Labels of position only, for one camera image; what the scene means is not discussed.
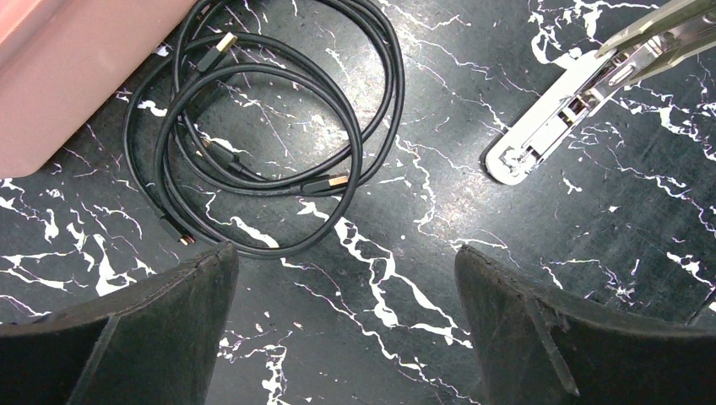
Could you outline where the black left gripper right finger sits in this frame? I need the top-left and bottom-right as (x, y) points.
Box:
(454, 246), (715, 404)

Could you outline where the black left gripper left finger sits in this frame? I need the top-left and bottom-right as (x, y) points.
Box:
(1, 245), (239, 404)

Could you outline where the pink translucent plastic storage box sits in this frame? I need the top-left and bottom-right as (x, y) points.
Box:
(1, 0), (194, 178)

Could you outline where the coiled black usb cable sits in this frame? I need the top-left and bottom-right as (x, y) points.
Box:
(122, 0), (406, 261)

